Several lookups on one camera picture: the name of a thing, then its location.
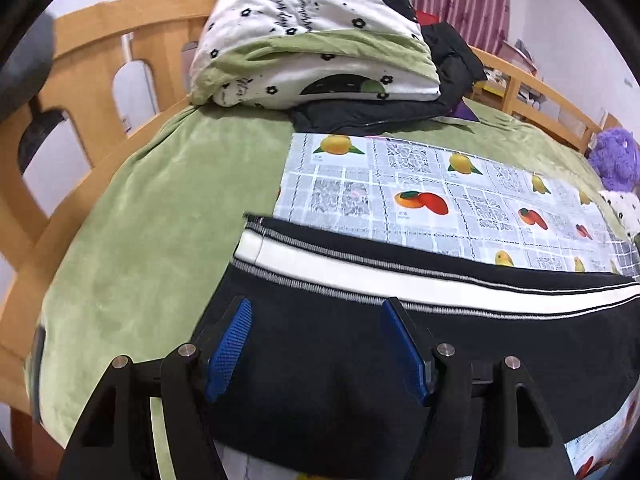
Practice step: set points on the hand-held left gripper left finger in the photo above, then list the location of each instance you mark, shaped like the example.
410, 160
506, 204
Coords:
230, 347

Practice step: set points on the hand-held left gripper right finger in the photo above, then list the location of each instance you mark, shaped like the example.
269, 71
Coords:
402, 350

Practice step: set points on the black pants with white waistband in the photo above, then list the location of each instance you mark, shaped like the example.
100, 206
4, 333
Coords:
325, 385

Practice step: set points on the green bed sheet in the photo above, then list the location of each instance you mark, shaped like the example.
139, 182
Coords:
150, 235

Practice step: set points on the fruit print mat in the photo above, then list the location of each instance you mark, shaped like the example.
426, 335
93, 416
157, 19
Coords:
400, 185

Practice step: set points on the purple book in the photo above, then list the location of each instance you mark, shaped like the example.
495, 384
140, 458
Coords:
465, 110

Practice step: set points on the white flowered pillow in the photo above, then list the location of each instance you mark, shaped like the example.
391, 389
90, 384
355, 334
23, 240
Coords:
622, 212

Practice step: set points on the dark hanging cloth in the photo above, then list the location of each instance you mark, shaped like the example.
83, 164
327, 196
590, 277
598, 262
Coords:
40, 135

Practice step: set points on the purple plush toy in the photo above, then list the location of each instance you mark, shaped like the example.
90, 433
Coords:
617, 157

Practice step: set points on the black jacket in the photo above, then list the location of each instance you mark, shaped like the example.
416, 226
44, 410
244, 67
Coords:
450, 60

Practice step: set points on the clutter behind bed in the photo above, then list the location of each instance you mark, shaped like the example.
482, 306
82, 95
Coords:
520, 60

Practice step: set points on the red object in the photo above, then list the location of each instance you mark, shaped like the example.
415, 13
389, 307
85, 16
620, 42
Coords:
425, 17

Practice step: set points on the folded white flowered quilt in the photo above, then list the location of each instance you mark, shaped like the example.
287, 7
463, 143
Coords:
300, 10

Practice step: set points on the grey hanging cloth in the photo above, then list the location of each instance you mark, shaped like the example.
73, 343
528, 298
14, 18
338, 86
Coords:
25, 65

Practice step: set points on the wooden bed frame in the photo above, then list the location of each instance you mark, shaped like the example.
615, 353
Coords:
90, 35

